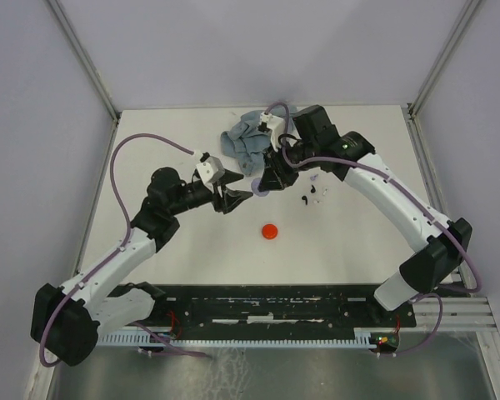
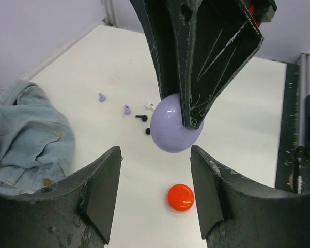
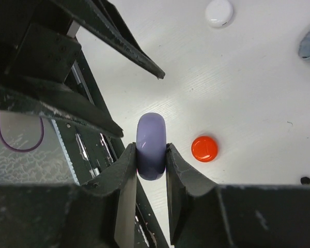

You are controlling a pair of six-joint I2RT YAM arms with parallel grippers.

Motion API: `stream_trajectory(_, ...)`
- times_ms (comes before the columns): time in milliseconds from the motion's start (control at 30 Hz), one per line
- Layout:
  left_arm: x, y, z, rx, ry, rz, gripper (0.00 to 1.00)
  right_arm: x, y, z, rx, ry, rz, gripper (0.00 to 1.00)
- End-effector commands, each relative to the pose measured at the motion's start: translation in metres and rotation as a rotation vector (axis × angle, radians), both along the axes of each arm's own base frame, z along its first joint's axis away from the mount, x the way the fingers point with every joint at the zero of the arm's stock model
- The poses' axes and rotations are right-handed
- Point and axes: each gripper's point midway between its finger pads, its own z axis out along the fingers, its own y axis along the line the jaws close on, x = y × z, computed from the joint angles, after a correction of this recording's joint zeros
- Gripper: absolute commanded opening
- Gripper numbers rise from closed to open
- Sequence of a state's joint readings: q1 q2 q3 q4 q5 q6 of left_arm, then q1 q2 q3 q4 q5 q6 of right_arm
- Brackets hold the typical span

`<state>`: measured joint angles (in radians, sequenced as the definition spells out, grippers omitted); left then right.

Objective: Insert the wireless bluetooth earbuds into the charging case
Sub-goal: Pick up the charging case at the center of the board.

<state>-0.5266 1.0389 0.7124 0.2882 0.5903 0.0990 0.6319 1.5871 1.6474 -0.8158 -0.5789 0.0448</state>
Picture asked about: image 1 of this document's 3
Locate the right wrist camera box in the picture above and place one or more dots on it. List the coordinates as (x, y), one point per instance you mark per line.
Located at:
(273, 126)

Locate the aluminium frame post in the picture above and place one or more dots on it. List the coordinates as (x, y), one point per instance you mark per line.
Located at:
(65, 24)
(459, 29)

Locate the small green circuit board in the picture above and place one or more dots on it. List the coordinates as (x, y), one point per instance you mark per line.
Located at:
(387, 343)

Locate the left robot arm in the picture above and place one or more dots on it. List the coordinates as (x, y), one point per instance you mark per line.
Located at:
(69, 320)

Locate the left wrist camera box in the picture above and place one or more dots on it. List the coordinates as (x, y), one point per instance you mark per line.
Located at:
(210, 169)

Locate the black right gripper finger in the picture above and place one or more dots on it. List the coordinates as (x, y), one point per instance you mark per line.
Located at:
(269, 181)
(286, 175)

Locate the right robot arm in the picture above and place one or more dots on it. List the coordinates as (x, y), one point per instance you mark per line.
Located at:
(308, 139)

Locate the crumpled blue denim cloth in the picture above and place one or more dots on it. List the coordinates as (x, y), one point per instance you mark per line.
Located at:
(246, 144)

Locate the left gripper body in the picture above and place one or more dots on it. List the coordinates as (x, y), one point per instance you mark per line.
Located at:
(217, 201)

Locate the orange round charging case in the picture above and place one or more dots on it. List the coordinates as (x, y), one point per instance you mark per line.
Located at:
(269, 231)

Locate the aluminium frame post left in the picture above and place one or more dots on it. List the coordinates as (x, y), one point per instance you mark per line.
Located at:
(65, 24)

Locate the aluminium frame post right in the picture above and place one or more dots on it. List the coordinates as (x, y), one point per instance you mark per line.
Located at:
(459, 29)

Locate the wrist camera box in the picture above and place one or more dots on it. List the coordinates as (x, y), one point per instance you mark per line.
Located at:
(210, 169)
(273, 126)

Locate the purple round charging case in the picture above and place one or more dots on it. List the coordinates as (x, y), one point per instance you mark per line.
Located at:
(255, 187)

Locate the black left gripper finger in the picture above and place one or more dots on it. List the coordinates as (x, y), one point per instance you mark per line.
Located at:
(231, 199)
(230, 177)

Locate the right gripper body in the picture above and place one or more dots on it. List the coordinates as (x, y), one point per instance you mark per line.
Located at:
(292, 157)

